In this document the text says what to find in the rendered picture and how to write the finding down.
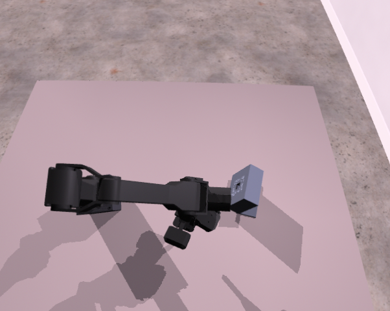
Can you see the grey sloped panel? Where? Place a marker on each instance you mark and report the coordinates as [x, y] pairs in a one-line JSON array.
[[245, 190]]

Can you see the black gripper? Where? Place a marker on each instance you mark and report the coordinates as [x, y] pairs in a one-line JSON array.
[[175, 235]]

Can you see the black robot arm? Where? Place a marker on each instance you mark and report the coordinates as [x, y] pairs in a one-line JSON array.
[[188, 194]]

